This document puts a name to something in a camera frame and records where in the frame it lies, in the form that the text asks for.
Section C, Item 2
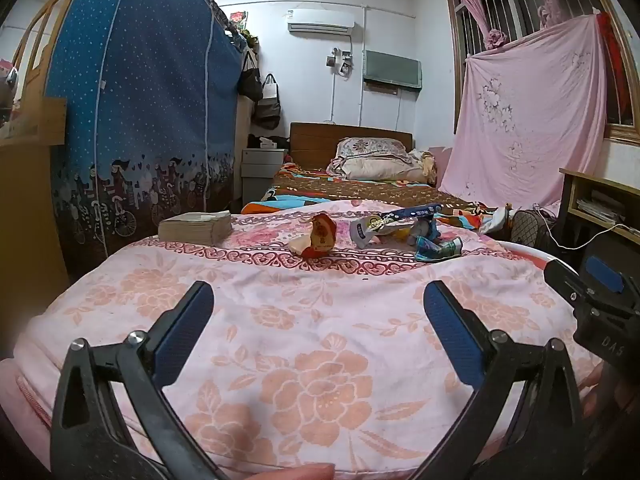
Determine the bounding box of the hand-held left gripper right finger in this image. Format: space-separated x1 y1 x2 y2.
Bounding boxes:
415 281 584 480

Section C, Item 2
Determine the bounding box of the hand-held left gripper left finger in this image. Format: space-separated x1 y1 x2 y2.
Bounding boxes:
49 281 226 480

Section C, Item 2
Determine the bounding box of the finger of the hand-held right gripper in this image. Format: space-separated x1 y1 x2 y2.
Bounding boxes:
544 259 598 311
584 255 627 295

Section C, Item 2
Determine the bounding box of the pink plastic basin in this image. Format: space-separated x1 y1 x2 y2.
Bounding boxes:
500 241 568 281

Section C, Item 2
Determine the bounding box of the teal wrapper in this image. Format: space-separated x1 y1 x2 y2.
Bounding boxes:
414 236 464 263

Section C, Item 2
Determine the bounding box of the white and blue snack wrapper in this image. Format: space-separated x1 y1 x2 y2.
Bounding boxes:
349 203 444 249

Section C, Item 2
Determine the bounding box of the red snack wrapper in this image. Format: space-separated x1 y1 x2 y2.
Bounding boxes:
288 212 337 259

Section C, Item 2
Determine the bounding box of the person's right hand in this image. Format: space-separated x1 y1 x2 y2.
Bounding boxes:
580 364 609 415

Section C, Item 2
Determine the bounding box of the brown checked handbag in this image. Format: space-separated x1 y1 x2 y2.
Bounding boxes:
509 208 557 252

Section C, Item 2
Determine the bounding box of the stack of papers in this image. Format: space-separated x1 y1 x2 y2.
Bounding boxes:
575 189 623 225

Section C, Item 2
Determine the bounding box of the wooden desk shelf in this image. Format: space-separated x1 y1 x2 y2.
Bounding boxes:
558 167 640 262

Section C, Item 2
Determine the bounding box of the beige paper stack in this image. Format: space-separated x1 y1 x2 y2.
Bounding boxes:
158 212 233 246

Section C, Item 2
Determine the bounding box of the pink floral blanket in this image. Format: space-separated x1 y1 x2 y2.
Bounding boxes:
17 199 601 480

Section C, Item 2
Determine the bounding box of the pink hanging sheet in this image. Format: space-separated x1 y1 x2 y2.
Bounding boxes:
439 14 609 213

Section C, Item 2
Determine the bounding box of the bed with pillows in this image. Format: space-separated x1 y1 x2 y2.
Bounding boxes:
242 166 501 231

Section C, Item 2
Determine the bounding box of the white nightstand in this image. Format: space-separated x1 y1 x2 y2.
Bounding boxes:
241 148 289 206

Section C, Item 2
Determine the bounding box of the cream folded quilt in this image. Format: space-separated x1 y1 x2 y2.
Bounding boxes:
327 152 437 184

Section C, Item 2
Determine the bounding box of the floral pillow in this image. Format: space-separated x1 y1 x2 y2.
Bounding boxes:
334 137 422 171

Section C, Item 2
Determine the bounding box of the red hanging cloth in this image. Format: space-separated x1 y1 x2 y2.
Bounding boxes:
596 12 632 122

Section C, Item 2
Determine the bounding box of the blue dotted fabric wardrobe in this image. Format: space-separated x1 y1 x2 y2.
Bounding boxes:
45 0 242 281

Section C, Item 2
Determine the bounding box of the wooden bed headboard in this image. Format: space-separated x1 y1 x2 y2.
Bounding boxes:
289 122 414 167

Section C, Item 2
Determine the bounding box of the grey hanging tote bag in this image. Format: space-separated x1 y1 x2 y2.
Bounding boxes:
252 73 282 129

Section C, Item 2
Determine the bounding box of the black hanging bag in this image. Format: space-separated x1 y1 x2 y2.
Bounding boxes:
237 52 264 102

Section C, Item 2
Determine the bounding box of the pink curtain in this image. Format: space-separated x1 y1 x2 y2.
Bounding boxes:
434 0 507 52

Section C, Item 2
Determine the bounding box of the white air conditioner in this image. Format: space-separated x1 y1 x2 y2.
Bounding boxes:
287 7 356 36

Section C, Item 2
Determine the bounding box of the white cable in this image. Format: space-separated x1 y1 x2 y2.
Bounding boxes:
531 204 637 251

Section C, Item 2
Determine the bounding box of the grey-green wall cover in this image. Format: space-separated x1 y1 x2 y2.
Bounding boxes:
362 49 423 90

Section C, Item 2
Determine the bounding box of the wall socket with plugs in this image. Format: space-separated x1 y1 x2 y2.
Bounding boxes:
325 47 354 79

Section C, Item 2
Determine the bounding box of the wooden bunk frame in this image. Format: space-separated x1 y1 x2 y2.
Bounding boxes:
0 0 71 147

